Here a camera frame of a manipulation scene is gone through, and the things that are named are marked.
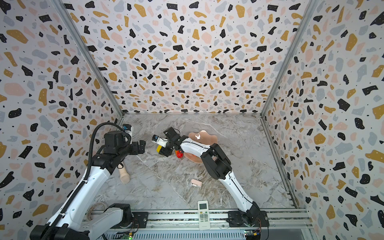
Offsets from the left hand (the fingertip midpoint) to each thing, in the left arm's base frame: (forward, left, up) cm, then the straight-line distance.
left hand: (135, 139), depth 78 cm
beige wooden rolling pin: (-13, +8, -18) cm, 24 cm away
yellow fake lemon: (+6, -7, -19) cm, 21 cm away
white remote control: (-32, -35, -21) cm, 52 cm away
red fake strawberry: (+2, -21, -20) cm, 29 cm away
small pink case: (-16, -32, -20) cm, 41 cm away
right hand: (+7, -8, -17) cm, 20 cm away
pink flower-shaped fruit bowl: (+16, -35, -20) cm, 43 cm away
